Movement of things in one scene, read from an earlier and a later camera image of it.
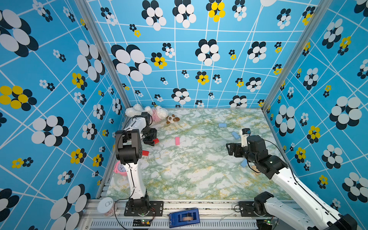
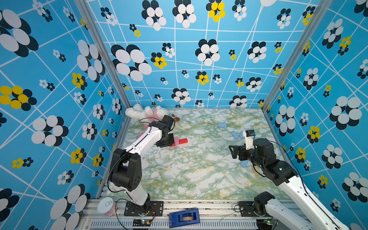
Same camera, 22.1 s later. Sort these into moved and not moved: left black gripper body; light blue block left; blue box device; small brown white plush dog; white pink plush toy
Moved: left black gripper body
Not moved: blue box device; small brown white plush dog; white pink plush toy; light blue block left
